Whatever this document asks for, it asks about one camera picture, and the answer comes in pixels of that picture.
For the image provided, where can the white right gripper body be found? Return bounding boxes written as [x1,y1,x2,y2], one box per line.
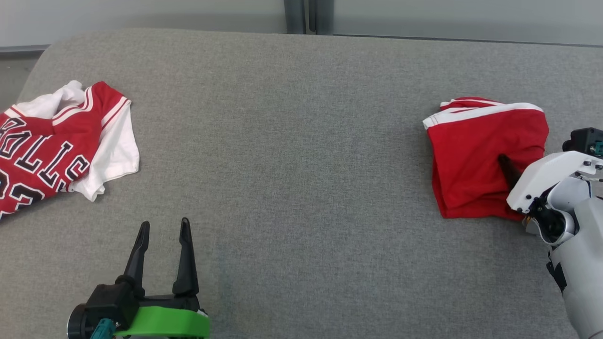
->
[506,151,603,213]

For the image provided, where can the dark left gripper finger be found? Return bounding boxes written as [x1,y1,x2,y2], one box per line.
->
[172,217,200,297]
[123,221,151,297]

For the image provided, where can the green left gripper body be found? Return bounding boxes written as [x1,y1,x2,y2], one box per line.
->
[113,295,211,339]

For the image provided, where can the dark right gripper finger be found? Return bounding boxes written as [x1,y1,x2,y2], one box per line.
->
[498,154,523,192]

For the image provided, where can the red shorts white trim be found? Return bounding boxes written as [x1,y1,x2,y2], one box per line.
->
[423,97,550,220]

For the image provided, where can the red white basketball jersey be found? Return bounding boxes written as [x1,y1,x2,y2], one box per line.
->
[0,80,141,220]

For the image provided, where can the teal plug left camera cable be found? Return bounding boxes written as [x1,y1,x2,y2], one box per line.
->
[90,319,116,339]

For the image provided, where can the grey metal post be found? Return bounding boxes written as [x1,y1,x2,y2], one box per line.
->
[309,0,334,35]
[284,0,308,34]

